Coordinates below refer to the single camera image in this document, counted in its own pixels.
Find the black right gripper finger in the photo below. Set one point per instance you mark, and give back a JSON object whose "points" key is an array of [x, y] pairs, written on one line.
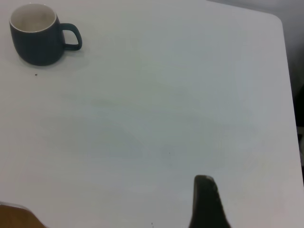
{"points": [[206, 209]]}

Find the dark grey mug white inside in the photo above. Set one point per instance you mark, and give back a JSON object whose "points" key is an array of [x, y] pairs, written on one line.
{"points": [[35, 52]]}

